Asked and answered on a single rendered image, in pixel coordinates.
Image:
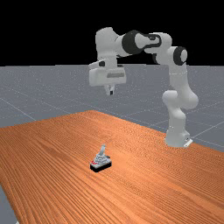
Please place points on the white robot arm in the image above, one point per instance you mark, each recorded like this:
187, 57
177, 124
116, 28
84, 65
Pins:
176, 87

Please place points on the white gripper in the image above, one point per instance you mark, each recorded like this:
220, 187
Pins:
104, 76

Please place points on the grey toggle switch black base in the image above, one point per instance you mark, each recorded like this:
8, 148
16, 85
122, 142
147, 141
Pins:
100, 162

